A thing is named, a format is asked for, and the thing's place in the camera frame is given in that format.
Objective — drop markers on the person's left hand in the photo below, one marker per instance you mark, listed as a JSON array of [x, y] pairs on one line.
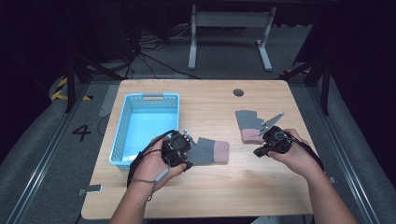
[[153, 167]]

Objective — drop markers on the black metal stand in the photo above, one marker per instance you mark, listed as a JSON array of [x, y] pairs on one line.
[[320, 77], [74, 77]]

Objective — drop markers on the light blue plastic basket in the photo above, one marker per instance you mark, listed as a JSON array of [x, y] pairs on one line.
[[146, 127]]

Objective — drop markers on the round table grommet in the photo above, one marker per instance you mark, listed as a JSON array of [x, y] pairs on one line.
[[238, 92]]

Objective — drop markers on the yellow and black hazard tape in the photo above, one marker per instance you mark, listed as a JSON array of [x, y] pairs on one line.
[[61, 88]]

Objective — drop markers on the grey tape strip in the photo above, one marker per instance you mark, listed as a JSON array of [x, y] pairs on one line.
[[92, 188]]

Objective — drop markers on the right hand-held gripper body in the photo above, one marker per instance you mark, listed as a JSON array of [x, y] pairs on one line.
[[275, 137]]

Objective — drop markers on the grey metal table frame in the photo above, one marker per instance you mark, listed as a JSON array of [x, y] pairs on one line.
[[231, 19]]

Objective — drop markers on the grey glove with pink cuff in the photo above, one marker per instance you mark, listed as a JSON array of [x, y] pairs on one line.
[[249, 127], [208, 151]]

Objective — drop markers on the person's right hand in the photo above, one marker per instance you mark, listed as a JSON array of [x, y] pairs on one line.
[[295, 153]]

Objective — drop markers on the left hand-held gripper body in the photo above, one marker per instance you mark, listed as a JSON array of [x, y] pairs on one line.
[[176, 146]]

